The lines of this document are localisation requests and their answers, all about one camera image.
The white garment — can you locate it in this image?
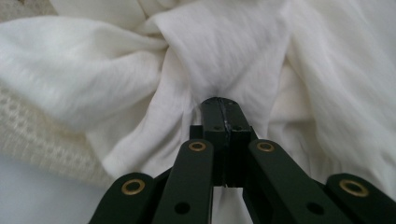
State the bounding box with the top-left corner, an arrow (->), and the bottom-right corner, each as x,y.
0,0 -> 396,224

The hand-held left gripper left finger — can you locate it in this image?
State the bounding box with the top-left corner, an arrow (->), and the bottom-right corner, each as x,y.
190,96 -> 229,188

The cream mesh laundry bag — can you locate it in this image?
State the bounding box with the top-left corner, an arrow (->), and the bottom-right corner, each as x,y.
0,0 -> 114,189

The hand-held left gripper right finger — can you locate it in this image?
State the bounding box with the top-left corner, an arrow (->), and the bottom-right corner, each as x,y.
220,96 -> 259,189

